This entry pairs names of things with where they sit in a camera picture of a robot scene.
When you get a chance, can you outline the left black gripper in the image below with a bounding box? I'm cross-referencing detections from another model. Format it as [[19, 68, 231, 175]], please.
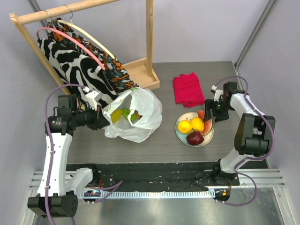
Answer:
[[72, 103, 110, 130]]

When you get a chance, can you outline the fake watermelon slice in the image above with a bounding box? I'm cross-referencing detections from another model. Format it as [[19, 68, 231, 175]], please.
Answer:
[[197, 110, 213, 136]]

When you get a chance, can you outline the yellow fake lemon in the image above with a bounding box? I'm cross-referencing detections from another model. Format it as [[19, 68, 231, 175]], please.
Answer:
[[190, 117, 205, 132]]

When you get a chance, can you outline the dark red fake apple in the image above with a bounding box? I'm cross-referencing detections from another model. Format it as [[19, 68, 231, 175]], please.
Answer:
[[186, 131, 204, 146]]

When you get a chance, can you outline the yellow fake orange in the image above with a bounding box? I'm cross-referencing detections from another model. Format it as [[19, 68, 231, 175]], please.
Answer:
[[177, 120, 193, 134]]

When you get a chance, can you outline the white plastic bag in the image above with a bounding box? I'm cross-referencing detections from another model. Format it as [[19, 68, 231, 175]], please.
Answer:
[[103, 87, 162, 143]]

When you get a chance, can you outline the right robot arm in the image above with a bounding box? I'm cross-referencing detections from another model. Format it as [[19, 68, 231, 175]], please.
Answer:
[[204, 82, 276, 185]]

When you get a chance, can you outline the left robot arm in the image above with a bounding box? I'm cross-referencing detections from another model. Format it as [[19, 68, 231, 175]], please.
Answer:
[[27, 91, 109, 218]]

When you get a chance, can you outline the yellow green fake fruit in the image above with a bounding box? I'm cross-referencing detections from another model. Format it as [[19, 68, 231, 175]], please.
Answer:
[[111, 109, 123, 123]]

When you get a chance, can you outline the brown fake fruit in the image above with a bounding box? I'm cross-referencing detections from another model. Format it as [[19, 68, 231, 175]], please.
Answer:
[[131, 110, 142, 122]]

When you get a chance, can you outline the red cloth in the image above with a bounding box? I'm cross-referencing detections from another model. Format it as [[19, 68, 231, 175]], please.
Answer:
[[173, 72, 205, 107]]

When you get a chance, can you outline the blue and cream plate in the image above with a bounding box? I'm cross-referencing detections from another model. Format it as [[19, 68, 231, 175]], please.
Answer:
[[175, 110, 214, 147]]

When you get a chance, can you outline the orange patterned garment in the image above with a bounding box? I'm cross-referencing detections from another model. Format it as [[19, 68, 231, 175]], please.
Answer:
[[47, 17, 139, 93]]

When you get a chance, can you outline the black white zebra garment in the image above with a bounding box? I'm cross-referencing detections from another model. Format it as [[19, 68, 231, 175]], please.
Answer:
[[37, 38, 118, 107]]

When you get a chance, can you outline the wooden clothes rack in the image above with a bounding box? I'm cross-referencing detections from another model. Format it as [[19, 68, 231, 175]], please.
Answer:
[[9, 0, 160, 116]]

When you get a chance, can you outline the pink hanger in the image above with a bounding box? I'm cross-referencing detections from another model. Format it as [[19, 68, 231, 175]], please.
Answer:
[[36, 27, 105, 70]]

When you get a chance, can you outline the cream hanger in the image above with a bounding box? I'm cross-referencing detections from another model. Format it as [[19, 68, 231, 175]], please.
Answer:
[[57, 19, 116, 59]]

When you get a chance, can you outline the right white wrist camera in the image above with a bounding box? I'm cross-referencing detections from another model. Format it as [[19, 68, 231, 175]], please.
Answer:
[[211, 85, 224, 102]]

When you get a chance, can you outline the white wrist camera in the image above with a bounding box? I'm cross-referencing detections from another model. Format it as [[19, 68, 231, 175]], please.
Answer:
[[211, 85, 224, 102], [85, 90, 103, 111]]

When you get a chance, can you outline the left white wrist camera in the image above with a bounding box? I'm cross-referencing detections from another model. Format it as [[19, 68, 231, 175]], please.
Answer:
[[85, 90, 103, 111]]

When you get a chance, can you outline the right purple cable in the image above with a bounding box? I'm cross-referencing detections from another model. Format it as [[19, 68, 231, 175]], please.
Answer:
[[211, 75, 275, 207]]

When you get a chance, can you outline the purple cable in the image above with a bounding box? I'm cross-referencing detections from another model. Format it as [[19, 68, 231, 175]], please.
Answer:
[[211, 75, 275, 207], [44, 83, 124, 225]]

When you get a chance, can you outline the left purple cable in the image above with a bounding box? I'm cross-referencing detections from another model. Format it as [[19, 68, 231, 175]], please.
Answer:
[[44, 83, 124, 225]]

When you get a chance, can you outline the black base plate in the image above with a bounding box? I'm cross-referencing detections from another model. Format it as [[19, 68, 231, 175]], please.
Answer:
[[67, 162, 240, 192]]

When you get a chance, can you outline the aluminium rail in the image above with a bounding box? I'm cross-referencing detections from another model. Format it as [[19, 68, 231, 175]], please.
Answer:
[[29, 169, 285, 190]]

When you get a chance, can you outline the white slotted cable duct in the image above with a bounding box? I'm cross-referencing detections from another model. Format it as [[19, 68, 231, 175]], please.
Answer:
[[81, 189, 215, 201]]

